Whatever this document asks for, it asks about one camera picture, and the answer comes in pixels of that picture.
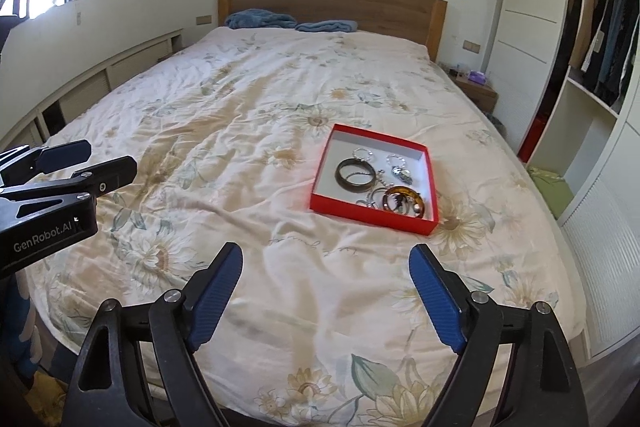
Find blue towel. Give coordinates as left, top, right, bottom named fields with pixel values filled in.
left=223, top=9, right=300, bottom=30
left=295, top=20, right=359, bottom=34

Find low white slatted cabinet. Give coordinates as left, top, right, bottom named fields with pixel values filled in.
left=0, top=29, right=185, bottom=152

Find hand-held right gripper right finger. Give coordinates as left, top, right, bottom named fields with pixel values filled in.
left=409, top=244, right=588, bottom=427

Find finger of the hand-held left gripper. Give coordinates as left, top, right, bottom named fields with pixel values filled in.
left=0, top=139, right=92, bottom=188
left=0, top=156, right=138, bottom=204

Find green cushion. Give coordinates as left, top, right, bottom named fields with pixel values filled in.
left=527, top=167, right=575, bottom=219

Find person's left hand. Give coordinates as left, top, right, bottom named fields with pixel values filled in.
left=0, top=274, right=39, bottom=373

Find wooden headboard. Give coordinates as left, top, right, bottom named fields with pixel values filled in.
left=217, top=0, right=448, bottom=62

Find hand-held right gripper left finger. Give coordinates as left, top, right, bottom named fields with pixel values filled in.
left=60, top=242, right=244, bottom=427

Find hanging clothes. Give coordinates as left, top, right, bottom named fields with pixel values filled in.
left=570, top=0, right=640, bottom=108

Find red jewelry box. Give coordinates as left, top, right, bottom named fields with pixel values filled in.
left=309, top=123, right=441, bottom=237

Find white wardrobe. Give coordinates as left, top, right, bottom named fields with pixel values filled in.
left=482, top=0, right=640, bottom=364

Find amber bangle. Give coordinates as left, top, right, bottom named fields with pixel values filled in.
left=382, top=187, right=427, bottom=219

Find dark brown bangle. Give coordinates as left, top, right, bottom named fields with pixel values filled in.
left=335, top=158, right=377, bottom=193

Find wooden nightstand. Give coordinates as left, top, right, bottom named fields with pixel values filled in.
left=447, top=72, right=500, bottom=112

